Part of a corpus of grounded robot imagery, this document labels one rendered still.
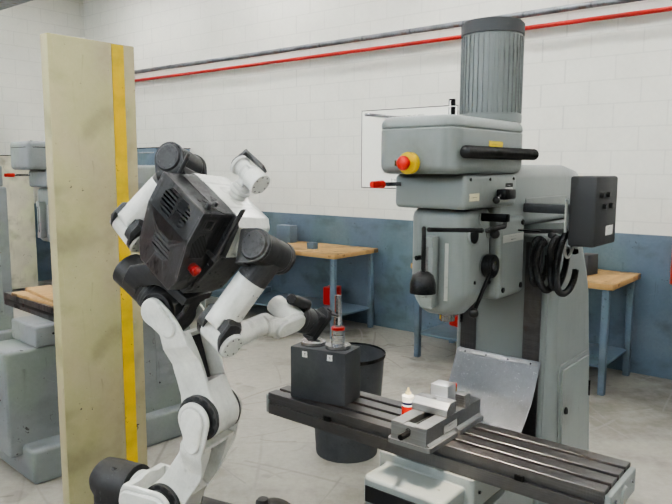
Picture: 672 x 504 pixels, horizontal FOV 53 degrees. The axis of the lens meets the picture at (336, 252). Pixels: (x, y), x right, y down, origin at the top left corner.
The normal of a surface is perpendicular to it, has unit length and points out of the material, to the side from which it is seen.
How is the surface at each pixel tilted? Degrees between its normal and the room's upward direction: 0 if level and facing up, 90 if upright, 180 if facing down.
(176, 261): 97
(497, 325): 90
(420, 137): 90
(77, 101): 90
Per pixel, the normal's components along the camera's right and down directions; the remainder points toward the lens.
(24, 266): 0.78, 0.08
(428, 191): -0.63, 0.10
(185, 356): -0.33, 0.52
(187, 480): -0.44, 0.11
